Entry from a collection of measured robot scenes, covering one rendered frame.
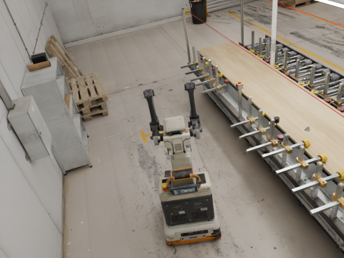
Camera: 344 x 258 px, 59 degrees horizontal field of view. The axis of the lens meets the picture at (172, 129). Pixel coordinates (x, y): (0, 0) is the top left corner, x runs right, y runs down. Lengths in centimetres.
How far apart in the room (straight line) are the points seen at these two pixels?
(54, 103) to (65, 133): 50
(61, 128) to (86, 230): 146
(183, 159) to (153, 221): 102
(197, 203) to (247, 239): 77
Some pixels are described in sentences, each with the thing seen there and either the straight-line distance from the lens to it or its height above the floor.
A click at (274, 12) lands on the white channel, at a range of 479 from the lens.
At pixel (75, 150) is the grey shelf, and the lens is 479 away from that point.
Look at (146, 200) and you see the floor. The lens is 419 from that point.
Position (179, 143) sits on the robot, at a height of 115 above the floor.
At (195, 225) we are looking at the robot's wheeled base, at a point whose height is 28.
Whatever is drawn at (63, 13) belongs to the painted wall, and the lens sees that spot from 1048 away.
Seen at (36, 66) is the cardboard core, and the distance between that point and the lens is 474.
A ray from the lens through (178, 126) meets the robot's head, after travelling 305.
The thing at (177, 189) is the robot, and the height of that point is 93.
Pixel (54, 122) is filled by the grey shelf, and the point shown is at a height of 95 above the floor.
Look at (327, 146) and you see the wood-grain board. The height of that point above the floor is 90.
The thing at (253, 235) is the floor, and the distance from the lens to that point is 373.
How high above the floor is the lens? 308
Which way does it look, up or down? 36 degrees down
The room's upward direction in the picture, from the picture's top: 11 degrees counter-clockwise
